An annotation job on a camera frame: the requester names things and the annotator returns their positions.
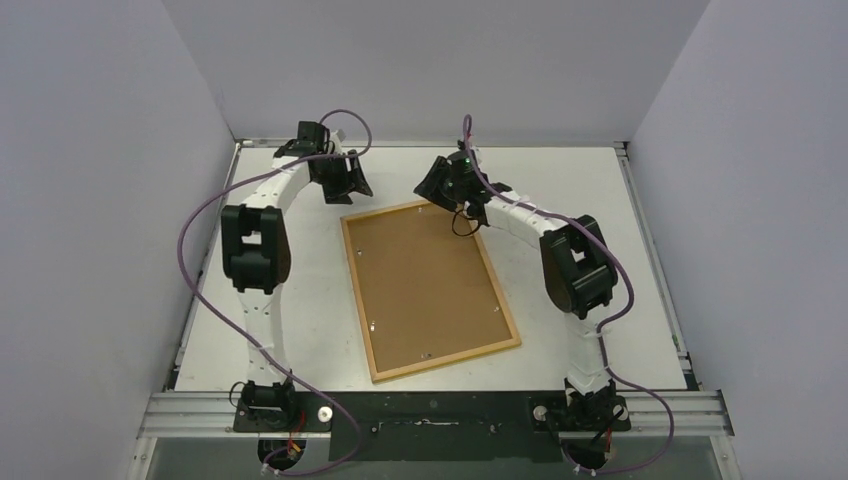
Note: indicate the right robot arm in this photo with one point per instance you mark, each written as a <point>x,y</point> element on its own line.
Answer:
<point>578,277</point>

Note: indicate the aluminium front rail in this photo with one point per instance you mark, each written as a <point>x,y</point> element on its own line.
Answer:
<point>211,414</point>

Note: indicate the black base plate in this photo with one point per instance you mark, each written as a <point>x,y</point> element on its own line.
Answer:
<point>436,426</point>

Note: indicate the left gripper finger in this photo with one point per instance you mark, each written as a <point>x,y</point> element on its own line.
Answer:
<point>337,197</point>
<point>356,178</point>

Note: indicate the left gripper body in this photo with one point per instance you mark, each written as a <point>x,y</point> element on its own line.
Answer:
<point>335,173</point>

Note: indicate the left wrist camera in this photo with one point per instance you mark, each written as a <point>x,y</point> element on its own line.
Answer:
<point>336,139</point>

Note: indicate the brown backing board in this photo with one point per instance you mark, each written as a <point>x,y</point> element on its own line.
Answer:
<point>424,285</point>

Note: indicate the yellow picture frame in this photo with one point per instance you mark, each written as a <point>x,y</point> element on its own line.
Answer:
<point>358,298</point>

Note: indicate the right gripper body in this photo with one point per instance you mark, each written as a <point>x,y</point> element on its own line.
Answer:
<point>438,183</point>

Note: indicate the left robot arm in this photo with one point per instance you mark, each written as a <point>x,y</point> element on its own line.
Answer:
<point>257,259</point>

